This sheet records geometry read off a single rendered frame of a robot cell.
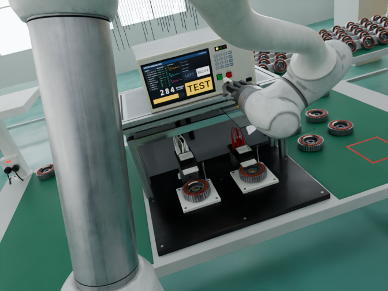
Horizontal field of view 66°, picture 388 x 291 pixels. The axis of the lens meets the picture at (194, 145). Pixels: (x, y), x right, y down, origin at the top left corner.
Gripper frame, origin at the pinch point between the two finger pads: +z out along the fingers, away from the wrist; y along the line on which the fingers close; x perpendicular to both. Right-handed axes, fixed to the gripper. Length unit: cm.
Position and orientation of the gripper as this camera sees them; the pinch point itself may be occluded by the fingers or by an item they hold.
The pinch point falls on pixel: (228, 83)
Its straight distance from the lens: 108.7
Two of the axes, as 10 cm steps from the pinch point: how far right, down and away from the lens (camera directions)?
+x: -2.0, -8.6, -4.7
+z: -2.3, -4.2, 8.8
